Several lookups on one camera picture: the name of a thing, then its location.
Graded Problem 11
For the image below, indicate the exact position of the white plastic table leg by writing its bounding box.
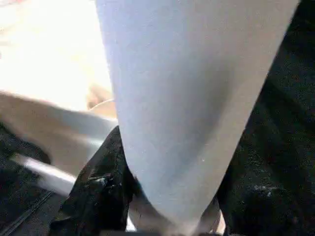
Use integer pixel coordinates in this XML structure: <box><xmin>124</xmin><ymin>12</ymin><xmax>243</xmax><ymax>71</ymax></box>
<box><xmin>95</xmin><ymin>0</ymin><xmax>301</xmax><ymax>235</ymax></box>

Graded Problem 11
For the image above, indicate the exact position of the black glossy mat cloth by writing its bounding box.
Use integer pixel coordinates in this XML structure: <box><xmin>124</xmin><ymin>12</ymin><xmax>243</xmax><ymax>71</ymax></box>
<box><xmin>0</xmin><ymin>0</ymin><xmax>315</xmax><ymax>236</ymax></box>

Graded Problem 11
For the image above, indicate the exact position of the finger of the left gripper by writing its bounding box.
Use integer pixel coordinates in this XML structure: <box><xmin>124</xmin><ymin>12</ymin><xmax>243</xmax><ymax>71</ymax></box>
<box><xmin>0</xmin><ymin>122</ymin><xmax>52</xmax><ymax>168</ymax></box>

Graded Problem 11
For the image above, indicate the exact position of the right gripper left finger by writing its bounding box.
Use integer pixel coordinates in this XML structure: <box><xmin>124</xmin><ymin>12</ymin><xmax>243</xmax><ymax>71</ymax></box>
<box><xmin>50</xmin><ymin>125</ymin><xmax>140</xmax><ymax>233</ymax></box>

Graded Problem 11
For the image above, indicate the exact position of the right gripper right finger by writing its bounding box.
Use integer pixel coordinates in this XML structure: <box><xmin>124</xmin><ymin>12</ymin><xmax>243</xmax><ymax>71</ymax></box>
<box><xmin>216</xmin><ymin>127</ymin><xmax>315</xmax><ymax>236</ymax></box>

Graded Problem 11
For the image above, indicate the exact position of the white plastic table top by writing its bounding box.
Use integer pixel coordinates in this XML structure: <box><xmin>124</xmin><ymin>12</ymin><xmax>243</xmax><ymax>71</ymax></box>
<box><xmin>0</xmin><ymin>0</ymin><xmax>124</xmax><ymax>196</ymax></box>

